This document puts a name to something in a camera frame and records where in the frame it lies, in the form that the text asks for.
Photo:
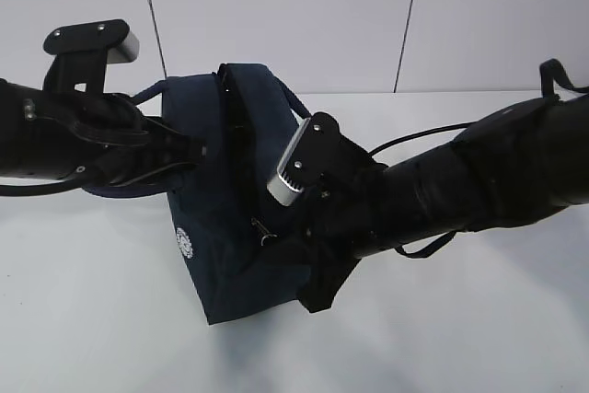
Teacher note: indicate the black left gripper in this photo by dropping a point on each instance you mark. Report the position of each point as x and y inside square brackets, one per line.
[111, 136]

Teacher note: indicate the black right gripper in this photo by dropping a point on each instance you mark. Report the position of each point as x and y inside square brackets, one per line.
[339, 228]

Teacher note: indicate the dark blue lunch bag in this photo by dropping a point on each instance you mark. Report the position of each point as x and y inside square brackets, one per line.
[222, 211]

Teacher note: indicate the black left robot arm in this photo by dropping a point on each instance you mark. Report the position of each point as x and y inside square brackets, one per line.
[35, 143]

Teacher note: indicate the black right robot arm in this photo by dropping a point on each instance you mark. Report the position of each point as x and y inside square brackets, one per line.
[512, 168]

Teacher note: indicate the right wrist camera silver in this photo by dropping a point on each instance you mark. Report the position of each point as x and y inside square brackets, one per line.
[317, 153]

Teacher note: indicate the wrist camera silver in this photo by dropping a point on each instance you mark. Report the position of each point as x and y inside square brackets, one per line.
[317, 153]
[82, 52]

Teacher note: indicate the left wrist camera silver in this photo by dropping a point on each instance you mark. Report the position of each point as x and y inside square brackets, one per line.
[82, 52]

